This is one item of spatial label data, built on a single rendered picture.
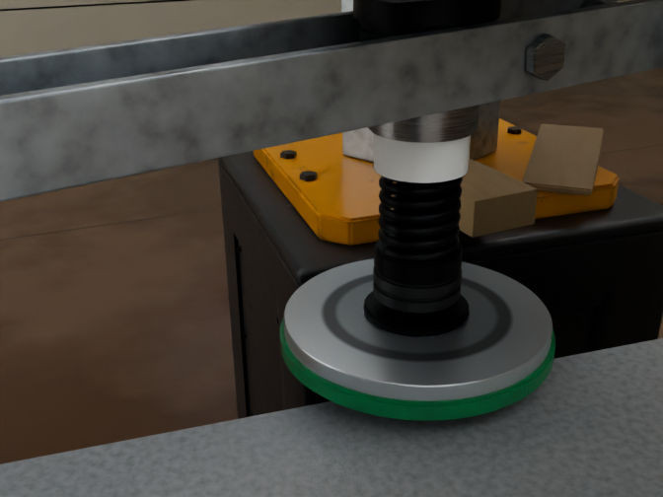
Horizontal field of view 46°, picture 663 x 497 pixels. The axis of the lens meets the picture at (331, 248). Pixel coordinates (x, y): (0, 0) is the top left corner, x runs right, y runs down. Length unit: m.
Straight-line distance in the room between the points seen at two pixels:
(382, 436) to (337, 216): 0.54
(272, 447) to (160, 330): 1.86
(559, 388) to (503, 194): 0.42
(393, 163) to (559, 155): 0.73
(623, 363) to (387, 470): 0.24
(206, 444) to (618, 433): 0.29
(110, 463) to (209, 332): 1.81
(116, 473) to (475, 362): 0.26
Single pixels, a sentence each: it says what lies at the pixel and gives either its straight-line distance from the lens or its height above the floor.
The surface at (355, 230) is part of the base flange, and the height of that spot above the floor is 0.76.
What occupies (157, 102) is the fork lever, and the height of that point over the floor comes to 1.08.
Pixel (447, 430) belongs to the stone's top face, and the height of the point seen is 0.82.
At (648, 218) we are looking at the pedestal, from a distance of 1.24.
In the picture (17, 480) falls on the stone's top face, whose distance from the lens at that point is 0.58.
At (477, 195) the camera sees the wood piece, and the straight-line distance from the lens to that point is 1.00.
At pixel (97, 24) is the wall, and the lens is 6.41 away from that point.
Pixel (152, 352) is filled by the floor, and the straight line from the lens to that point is 2.31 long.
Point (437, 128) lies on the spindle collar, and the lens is 0.53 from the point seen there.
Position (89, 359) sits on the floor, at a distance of 2.33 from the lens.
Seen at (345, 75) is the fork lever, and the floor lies 1.08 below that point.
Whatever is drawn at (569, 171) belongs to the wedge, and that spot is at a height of 0.80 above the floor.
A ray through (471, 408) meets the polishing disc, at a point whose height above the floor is 0.85.
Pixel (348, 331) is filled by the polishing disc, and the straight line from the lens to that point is 0.60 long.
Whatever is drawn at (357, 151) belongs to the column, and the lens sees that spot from 1.30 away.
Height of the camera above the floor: 1.17
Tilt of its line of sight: 24 degrees down
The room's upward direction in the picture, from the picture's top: 1 degrees counter-clockwise
